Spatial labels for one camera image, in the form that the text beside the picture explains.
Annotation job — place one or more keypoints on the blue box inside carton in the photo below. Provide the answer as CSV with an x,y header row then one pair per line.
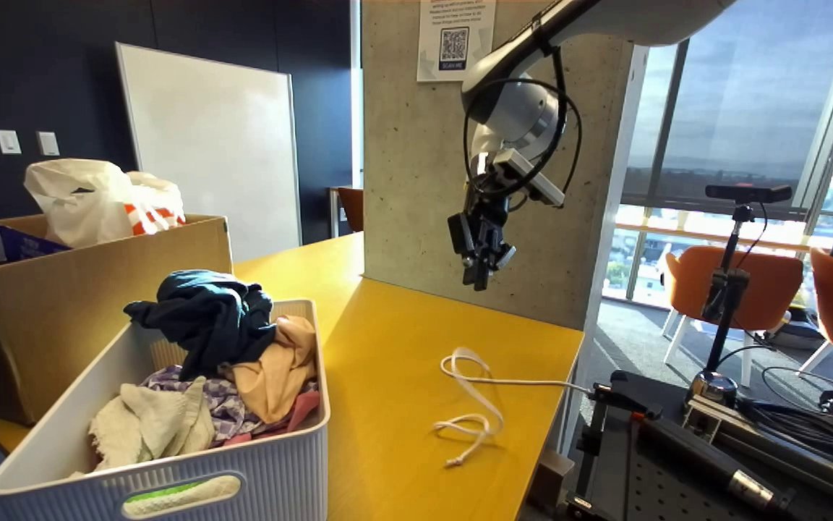
x,y
14,242

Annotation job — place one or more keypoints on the purple patterned cloth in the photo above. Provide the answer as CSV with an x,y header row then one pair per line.
x,y
232,408

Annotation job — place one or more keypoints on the white whiteboard panel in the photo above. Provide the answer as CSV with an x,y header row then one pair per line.
x,y
215,146

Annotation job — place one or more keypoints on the white plastic storage bin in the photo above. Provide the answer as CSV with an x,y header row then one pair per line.
x,y
274,472

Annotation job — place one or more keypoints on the pink cloth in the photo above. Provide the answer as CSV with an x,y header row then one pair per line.
x,y
302,408

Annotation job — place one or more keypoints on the black robot cart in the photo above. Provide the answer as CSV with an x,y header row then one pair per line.
x,y
668,482

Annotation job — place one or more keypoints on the grey window roller blind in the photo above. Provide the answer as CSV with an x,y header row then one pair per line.
x,y
753,106

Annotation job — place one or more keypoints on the black camera on stand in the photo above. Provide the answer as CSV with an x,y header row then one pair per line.
x,y
750,193

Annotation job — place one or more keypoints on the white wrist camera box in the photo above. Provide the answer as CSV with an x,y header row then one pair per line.
x,y
537,177

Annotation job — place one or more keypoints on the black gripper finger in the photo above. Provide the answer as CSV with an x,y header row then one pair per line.
x,y
459,234
488,265

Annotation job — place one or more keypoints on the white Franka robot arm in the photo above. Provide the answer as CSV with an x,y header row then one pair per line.
x,y
533,106

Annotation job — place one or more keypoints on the white wall switch plate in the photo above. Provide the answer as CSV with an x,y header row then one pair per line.
x,y
8,143
49,143

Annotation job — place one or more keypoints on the black cylindrical bar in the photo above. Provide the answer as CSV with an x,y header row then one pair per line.
x,y
725,472

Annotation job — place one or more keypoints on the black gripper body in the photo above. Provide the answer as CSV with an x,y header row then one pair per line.
x,y
488,219

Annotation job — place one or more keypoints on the brown chair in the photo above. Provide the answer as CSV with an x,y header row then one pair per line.
x,y
349,206

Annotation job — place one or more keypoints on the brown cardboard box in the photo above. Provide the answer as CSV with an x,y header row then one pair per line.
x,y
70,298

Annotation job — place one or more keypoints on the dark teal cloth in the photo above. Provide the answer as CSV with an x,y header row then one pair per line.
x,y
209,320

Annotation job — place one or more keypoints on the white plastic bag orange print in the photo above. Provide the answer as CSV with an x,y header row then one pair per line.
x,y
80,198

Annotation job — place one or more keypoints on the black camera stand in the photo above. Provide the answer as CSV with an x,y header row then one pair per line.
x,y
725,291

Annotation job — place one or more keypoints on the QR code paper poster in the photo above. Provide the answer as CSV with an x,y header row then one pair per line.
x,y
446,43

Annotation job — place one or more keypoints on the peach cloth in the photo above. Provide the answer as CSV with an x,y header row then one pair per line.
x,y
276,372

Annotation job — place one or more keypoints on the beige cloth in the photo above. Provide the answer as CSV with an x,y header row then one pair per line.
x,y
151,421

